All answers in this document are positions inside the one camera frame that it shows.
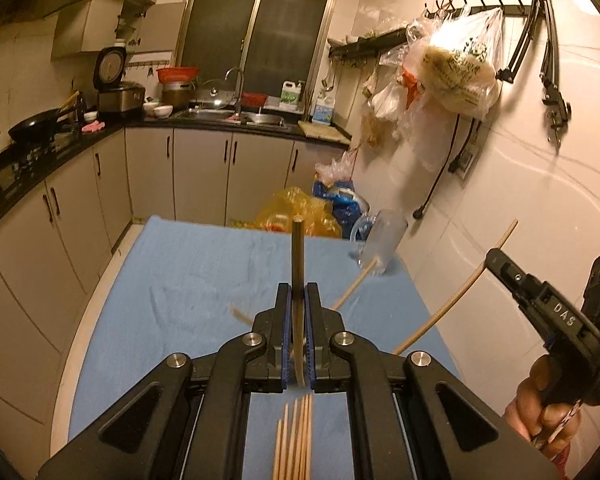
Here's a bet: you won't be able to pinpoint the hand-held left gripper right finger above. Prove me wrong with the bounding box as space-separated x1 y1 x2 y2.
305 282 561 480

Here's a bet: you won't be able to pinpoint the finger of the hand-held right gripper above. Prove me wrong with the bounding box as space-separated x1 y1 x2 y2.
485 249 600 356

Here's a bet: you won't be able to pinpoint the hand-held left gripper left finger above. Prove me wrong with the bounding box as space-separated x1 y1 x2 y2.
37 282 293 480

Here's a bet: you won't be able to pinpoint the pale single chopstick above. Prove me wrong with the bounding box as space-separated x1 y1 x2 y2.
330 257 381 311

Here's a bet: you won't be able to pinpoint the dark wooden chopstick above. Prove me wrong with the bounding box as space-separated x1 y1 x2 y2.
291 215 306 388

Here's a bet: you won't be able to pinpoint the bundle of wooden chopsticks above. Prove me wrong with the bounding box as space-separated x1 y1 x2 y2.
271 394 314 480

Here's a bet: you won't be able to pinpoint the light wooden chopstick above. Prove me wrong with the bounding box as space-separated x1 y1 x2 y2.
392 218 519 356

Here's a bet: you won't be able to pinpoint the person's right hand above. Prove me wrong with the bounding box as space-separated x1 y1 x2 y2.
505 355 588 461

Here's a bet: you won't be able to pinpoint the blue tablecloth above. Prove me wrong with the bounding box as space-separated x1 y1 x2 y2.
67 215 461 480

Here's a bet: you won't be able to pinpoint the yellow plastic bag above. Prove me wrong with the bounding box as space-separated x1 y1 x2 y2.
252 186 343 240

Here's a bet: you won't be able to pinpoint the clear glass cup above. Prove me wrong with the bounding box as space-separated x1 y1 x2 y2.
350 208 410 277

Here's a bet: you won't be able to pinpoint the blue plastic bag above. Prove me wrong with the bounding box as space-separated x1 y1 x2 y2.
312 180 371 238

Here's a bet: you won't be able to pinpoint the crumpled white plastic bag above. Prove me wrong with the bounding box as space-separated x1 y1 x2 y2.
314 152 356 183

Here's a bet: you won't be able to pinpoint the beige lower kitchen cabinets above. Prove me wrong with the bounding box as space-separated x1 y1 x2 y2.
0 127 351 461

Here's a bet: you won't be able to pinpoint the wooden cutting board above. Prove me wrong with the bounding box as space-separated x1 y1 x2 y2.
298 120 352 143

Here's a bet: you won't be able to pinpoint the clear hanging plastic bag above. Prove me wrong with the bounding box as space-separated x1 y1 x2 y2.
392 85 456 173

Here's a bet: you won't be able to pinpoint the bag with brown contents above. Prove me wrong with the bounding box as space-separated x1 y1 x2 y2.
361 105 398 150

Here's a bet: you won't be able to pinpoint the blue label detergent bottle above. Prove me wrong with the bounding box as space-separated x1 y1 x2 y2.
312 91 337 126

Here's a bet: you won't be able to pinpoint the steel sink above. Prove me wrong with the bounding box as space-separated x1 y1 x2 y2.
172 107 288 128

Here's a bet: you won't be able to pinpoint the green label detergent jug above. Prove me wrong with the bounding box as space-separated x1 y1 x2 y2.
280 80 305 111

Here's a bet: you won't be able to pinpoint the large printed plastic bag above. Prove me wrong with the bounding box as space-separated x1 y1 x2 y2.
420 7 503 121

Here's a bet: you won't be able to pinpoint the metal faucet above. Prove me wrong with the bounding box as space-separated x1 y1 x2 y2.
225 67 246 116

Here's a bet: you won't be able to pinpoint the glass pot lid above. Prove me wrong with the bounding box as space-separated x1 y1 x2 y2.
196 78 237 109

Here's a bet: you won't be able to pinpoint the small white hanging bag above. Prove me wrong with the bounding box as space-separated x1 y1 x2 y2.
370 80 408 121

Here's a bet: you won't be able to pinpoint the brown cooking pot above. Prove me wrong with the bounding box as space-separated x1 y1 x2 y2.
161 82 197 108

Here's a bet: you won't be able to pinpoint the red basin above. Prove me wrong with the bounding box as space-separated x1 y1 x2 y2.
156 66 201 85

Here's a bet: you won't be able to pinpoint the rice cooker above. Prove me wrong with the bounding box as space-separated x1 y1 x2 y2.
94 46 147 121

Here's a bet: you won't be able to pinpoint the sliding kitchen window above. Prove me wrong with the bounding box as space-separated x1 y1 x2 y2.
175 0 336 111

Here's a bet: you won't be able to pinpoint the black wok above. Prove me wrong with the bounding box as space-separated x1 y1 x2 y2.
7 107 63 143

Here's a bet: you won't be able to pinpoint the wall socket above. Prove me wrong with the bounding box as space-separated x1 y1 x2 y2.
447 140 481 181

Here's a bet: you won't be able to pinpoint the black power cable with plug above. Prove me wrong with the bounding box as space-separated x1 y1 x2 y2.
412 112 463 221

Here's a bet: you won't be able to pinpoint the black wall hook rail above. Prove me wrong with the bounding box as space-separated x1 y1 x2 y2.
425 0 536 18

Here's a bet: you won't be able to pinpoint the black wall shelf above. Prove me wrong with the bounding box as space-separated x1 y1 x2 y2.
327 27 411 58

